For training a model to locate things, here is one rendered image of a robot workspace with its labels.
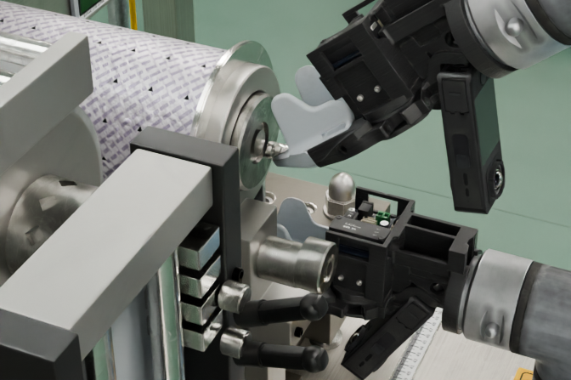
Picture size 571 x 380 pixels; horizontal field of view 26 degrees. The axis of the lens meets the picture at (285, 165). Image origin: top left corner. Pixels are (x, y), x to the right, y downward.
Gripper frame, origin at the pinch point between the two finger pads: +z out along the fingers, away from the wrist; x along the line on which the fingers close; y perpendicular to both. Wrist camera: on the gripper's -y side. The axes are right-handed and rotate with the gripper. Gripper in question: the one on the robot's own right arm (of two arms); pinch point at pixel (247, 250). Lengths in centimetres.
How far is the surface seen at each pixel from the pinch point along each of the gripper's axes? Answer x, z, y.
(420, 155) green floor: -179, 37, -109
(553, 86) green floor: -227, 15, -108
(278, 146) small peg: 4.8, -5.1, 15.1
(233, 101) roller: 8.8, -3.4, 20.9
